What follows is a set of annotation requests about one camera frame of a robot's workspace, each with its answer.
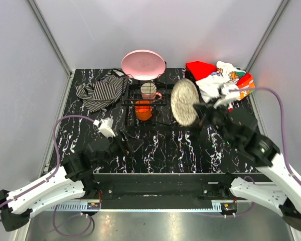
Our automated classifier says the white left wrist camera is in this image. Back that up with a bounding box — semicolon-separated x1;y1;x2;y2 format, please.
99;117;115;138

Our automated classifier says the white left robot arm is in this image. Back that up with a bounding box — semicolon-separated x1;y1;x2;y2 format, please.
0;130;143;232

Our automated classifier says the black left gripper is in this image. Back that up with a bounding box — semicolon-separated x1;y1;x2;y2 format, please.
94;129;143;169

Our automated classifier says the black white striped cloth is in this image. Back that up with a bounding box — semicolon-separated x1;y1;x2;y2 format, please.
76;69;128;112

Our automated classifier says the white red cartoon garment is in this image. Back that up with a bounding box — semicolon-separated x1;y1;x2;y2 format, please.
186;61;255;111

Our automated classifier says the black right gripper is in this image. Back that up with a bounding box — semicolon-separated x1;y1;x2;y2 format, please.
193;95;236;147

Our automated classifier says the orange plastic cup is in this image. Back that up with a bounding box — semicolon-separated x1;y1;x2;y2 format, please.
134;100;153;121

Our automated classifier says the pink ceramic mug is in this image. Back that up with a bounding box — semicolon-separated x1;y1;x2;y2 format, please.
140;82;162;103

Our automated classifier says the pink round plate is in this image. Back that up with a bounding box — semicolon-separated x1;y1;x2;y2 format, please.
121;50;166;81

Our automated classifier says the black metal dish rack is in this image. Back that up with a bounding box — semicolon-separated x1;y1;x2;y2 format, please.
121;60;204;132

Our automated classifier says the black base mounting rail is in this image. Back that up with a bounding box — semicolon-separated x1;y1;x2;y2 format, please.
70;173;249;210

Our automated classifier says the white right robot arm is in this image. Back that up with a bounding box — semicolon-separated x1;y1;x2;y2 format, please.
193;103;301;231

